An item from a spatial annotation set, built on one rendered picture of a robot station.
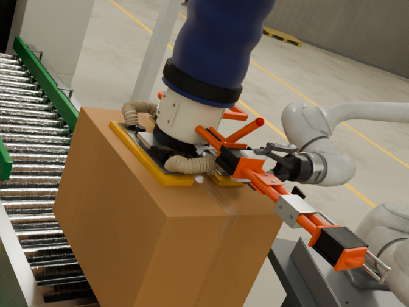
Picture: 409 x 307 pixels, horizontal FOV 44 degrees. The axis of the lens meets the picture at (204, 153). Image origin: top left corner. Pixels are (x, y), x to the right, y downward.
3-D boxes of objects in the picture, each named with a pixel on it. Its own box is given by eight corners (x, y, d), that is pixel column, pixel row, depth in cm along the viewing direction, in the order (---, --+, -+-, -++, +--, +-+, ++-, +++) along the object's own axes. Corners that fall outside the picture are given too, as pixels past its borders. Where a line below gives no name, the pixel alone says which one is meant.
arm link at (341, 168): (311, 194, 143) (290, 158, 150) (344, 194, 153) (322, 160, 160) (336, 170, 137) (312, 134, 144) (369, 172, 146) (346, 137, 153)
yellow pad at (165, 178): (108, 125, 152) (112, 110, 150) (136, 127, 159) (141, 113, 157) (161, 186, 129) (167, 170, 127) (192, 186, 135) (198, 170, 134)
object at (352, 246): (307, 245, 105) (316, 225, 103) (328, 242, 110) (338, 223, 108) (335, 271, 99) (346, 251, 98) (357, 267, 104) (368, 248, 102)
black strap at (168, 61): (148, 64, 142) (152, 51, 141) (210, 75, 157) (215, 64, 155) (189, 98, 127) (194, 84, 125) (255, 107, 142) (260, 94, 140)
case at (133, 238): (51, 211, 173) (80, 105, 159) (151, 209, 197) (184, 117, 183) (118, 343, 131) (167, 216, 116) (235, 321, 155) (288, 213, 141)
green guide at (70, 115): (12, 47, 334) (14, 35, 331) (28, 50, 341) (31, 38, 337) (107, 181, 226) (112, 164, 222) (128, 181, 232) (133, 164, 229)
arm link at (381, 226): (374, 246, 184) (405, 197, 175) (401, 281, 169) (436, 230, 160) (338, 239, 178) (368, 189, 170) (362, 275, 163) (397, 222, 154)
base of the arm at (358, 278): (358, 247, 191) (365, 236, 189) (393, 290, 174) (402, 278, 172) (320, 243, 183) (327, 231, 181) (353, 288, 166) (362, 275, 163)
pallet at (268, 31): (292, 39, 1332) (294, 36, 1328) (304, 49, 1263) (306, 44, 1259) (253, 26, 1290) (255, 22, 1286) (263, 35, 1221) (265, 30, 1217)
